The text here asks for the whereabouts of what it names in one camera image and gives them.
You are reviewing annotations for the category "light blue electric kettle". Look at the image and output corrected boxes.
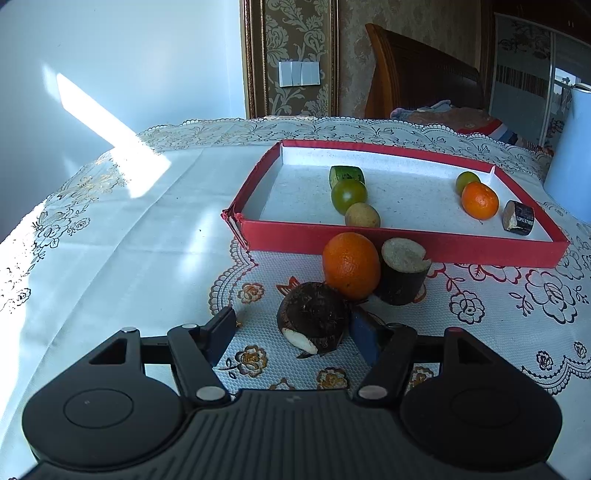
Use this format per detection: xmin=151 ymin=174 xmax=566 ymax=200
xmin=542 ymin=78 xmax=591 ymax=203

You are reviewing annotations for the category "large orange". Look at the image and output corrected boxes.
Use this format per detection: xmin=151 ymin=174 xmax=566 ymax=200
xmin=322 ymin=232 xmax=382 ymax=302

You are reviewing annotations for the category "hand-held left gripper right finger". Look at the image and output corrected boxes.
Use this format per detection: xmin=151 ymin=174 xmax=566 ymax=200
xmin=348 ymin=308 xmax=497 ymax=407

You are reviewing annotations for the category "patterned sliding door wardrobe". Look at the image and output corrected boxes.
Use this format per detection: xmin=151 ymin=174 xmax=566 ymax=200
xmin=482 ymin=0 xmax=591 ymax=148

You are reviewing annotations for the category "small orange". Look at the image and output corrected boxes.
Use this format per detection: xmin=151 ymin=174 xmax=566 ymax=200
xmin=461 ymin=181 xmax=500 ymax=220

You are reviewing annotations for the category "white wall light switch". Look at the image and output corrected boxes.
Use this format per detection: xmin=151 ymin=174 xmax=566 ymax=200
xmin=278 ymin=60 xmax=320 ymax=87

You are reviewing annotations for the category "wooden bed headboard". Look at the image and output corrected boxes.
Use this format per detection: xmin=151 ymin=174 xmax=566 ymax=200
xmin=365 ymin=23 xmax=485 ymax=120

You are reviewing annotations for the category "round brown potato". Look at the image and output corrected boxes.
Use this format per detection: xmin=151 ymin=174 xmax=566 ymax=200
xmin=345 ymin=202 xmax=381 ymax=228

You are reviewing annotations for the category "red flower lace doily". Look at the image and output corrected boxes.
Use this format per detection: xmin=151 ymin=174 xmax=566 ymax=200
xmin=208 ymin=240 xmax=591 ymax=398

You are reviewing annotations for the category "large dark sugarcane piece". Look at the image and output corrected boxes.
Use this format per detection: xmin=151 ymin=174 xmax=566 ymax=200
xmin=375 ymin=237 xmax=432 ymax=306

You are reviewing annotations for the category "red cardboard tray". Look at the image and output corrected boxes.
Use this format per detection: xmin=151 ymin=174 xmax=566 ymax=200
xmin=222 ymin=140 xmax=570 ymax=269

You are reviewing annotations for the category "dark brown water chestnut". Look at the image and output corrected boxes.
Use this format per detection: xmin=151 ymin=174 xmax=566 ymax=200
xmin=276 ymin=282 xmax=351 ymax=355

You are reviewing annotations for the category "large green tomato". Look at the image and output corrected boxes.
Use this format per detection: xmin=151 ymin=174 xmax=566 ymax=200
xmin=331 ymin=178 xmax=369 ymax=215

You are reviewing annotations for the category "colourful bedding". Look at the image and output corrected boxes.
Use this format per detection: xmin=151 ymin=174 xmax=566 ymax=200
xmin=390 ymin=100 xmax=552 ymax=153

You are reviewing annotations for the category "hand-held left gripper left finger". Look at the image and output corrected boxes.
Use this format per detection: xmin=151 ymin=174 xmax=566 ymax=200
xmin=85 ymin=306 xmax=237 ymax=407

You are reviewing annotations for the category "small green tomato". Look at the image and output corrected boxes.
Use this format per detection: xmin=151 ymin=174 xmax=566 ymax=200
xmin=455 ymin=171 xmax=482 ymax=195

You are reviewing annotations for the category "ornate gold wall frame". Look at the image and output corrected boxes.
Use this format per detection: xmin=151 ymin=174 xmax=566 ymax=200
xmin=240 ymin=0 xmax=340 ymax=120

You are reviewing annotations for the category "small dark sugarcane piece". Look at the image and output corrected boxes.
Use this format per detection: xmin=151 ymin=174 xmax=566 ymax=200
xmin=502 ymin=200 xmax=535 ymax=236

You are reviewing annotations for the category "green cucumber piece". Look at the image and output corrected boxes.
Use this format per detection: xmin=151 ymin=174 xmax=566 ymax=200
xmin=329 ymin=165 xmax=365 ymax=188

